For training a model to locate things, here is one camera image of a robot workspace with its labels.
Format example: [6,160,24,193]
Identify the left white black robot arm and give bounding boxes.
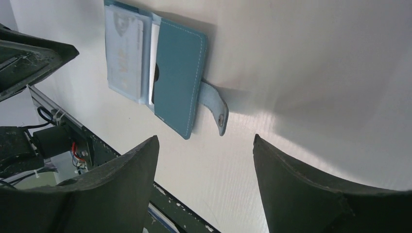
[0,25,79,187]

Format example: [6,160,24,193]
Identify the white card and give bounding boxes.
[104,5,144,101]

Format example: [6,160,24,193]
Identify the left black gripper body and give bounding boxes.
[0,24,79,101]

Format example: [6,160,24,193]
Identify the blue card holder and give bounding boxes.
[104,0,229,139]

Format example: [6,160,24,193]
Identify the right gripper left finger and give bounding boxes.
[0,136,159,233]

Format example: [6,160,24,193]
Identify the black card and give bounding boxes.
[151,63,159,105]

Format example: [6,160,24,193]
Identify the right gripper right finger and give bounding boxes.
[253,135,412,233]

